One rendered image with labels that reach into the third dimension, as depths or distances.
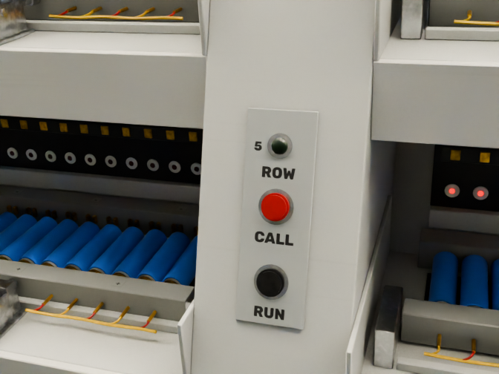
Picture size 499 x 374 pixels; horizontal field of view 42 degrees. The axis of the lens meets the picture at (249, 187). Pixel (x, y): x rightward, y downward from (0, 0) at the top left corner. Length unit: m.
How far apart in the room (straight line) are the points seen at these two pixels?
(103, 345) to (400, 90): 0.25
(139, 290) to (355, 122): 0.20
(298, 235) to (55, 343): 0.19
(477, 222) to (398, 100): 0.19
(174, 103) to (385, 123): 0.12
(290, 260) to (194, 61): 0.13
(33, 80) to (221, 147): 0.14
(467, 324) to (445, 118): 0.14
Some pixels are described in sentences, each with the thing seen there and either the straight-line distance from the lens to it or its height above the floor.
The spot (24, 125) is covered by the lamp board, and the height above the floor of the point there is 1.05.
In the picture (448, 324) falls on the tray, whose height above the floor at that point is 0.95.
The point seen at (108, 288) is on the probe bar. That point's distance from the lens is 0.47.
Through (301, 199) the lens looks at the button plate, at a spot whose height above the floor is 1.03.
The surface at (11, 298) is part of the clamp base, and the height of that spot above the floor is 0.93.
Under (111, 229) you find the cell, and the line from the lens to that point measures 0.56.
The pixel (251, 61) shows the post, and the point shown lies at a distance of 0.37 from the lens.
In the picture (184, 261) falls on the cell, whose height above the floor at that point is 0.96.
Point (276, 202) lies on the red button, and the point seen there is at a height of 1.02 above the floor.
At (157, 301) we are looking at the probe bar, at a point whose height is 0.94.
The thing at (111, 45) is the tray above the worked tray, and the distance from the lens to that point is 0.43.
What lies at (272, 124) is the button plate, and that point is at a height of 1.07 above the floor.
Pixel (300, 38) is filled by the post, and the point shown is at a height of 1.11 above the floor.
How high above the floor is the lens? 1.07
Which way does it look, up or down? 6 degrees down
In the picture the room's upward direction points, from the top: 3 degrees clockwise
